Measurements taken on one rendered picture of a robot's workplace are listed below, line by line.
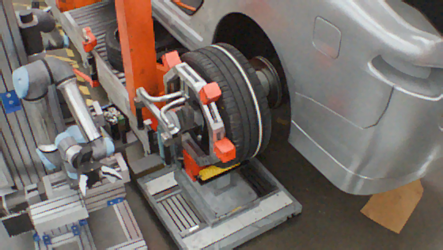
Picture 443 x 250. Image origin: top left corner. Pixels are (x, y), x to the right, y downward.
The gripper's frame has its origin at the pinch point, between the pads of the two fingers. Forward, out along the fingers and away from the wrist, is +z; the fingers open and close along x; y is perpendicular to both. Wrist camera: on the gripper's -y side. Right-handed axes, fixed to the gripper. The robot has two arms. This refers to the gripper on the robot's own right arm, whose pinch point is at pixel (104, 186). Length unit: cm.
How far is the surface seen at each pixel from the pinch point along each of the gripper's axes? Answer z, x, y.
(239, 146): -15, -83, 28
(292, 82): -11, -109, -4
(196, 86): -39, -72, 2
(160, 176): -89, -89, 105
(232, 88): -27, -85, 1
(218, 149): -18, -71, 26
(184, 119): -33, -61, 14
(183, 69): -57, -78, 3
